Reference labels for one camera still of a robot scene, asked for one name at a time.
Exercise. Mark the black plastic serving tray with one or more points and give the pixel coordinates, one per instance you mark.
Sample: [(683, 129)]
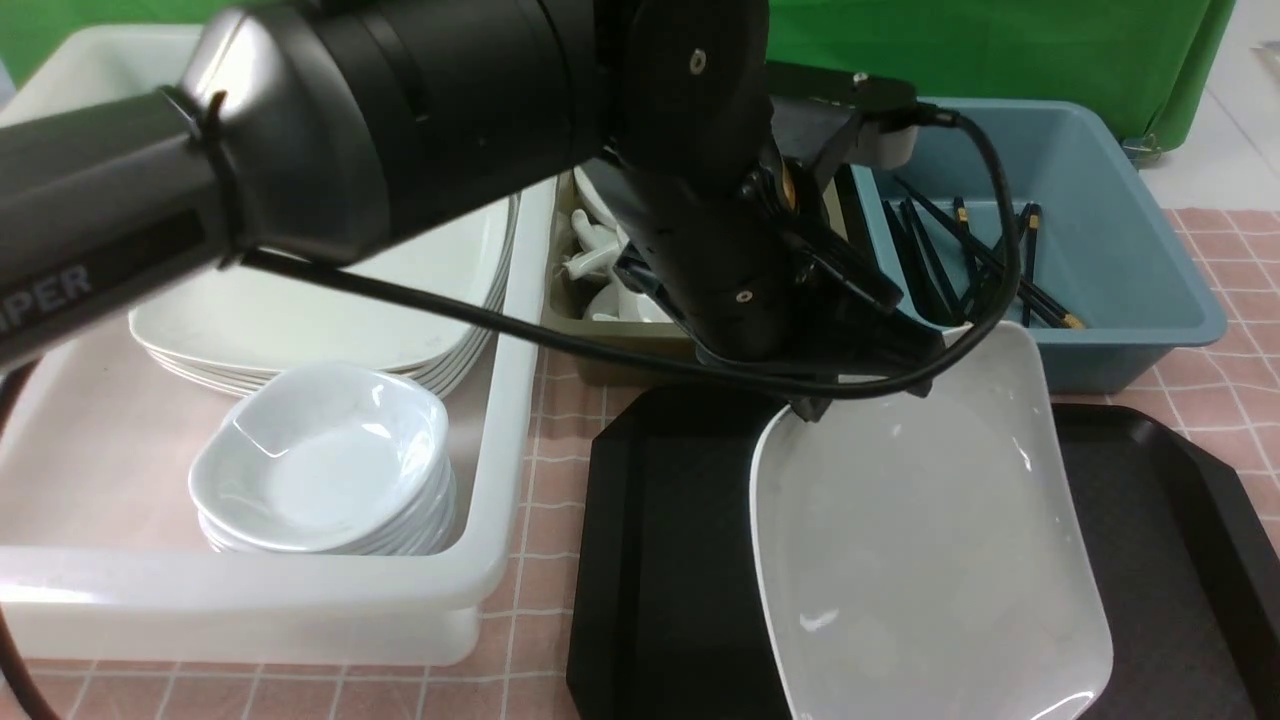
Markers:
[(668, 623)]

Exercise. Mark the black chopsticks in bin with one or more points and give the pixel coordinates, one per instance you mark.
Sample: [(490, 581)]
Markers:
[(1050, 310)]

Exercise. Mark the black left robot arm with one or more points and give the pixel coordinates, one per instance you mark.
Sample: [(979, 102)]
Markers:
[(89, 234)]

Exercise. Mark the pink checkered tablecloth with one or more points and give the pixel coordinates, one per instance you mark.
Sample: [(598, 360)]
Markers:
[(1223, 397)]

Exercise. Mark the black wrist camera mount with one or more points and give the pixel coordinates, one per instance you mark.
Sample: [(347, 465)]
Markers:
[(827, 119)]

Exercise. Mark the pile of white spoons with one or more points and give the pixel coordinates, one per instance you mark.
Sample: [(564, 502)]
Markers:
[(601, 242)]

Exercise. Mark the large white rectangular plate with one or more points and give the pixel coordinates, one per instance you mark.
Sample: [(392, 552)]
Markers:
[(920, 558)]

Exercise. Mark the teal plastic bin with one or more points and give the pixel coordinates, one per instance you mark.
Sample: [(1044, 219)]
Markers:
[(1104, 249)]

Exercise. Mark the green backdrop cloth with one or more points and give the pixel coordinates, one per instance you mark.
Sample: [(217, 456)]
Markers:
[(1000, 50)]

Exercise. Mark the stack of white bowls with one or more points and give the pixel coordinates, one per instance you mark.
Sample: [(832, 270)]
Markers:
[(329, 459)]

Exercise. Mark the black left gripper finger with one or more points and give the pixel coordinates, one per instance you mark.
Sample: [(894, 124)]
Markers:
[(811, 409)]

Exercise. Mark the large white plastic tub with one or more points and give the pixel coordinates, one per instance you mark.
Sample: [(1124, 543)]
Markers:
[(103, 557)]

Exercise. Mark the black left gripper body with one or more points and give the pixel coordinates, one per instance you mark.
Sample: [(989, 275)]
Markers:
[(774, 299)]

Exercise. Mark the stack of white plates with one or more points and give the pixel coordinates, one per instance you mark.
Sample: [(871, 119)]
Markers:
[(243, 325)]

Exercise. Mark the olive plastic bin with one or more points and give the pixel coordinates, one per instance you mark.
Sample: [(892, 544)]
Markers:
[(565, 301)]

